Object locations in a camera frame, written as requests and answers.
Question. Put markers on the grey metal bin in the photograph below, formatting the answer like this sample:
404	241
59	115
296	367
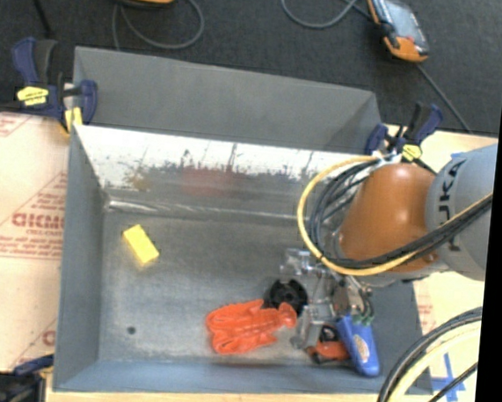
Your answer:
189	287

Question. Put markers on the yellow block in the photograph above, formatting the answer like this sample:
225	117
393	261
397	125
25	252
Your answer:
140	245

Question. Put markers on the orange and black small tool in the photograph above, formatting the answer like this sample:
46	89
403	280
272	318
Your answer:
329	350

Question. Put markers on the black round wheel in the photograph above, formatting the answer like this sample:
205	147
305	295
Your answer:
285	295

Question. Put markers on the brown cardboard board, red print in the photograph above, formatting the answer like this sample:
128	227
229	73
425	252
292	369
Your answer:
15	261

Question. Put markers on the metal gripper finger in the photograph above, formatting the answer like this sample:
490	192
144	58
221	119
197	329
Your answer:
301	333
320	324

